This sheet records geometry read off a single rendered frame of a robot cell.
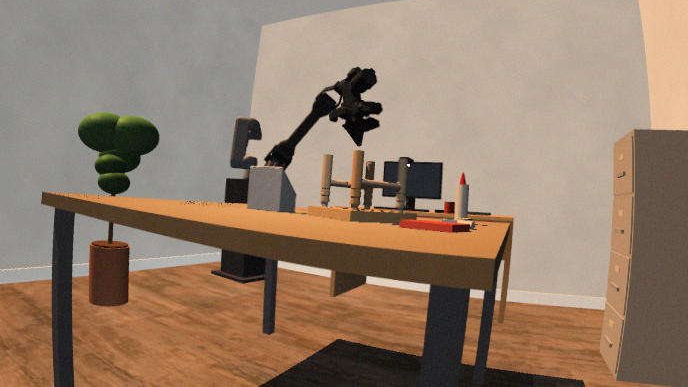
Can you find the tan glue bottle with red cap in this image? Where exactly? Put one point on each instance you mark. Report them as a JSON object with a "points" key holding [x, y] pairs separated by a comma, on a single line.
{"points": [[461, 202]]}

